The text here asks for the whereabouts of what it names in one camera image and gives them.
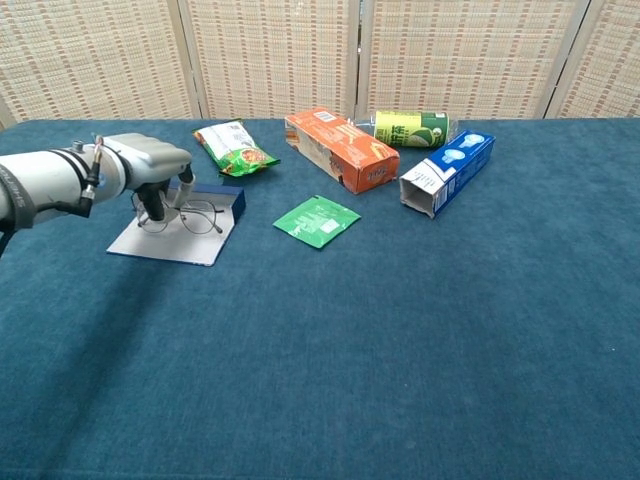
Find orange carton box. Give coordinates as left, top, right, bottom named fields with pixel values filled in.
left=284, top=107, right=401, bottom=196

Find green flat sachet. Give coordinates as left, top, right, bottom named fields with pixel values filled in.
left=272, top=195, right=362, bottom=251

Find thin wire-frame eyeglasses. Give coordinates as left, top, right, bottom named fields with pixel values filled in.
left=130, top=192, right=225, bottom=236

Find navy blue glasses case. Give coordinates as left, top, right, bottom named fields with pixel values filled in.
left=105, top=182, right=247, bottom=268

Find green label tea bottle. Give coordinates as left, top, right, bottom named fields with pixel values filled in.
left=347, top=109, right=464, bottom=150

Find green snack bag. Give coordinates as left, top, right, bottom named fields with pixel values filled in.
left=192, top=119, right=281, bottom=178

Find blue light bulb box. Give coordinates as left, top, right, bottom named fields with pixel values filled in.
left=398, top=129, right=497, bottom=220

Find blue felt table cover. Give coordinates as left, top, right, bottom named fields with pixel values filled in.
left=0, top=117, right=640, bottom=480

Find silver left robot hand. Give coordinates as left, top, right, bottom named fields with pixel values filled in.
left=107, top=132, right=195, bottom=224

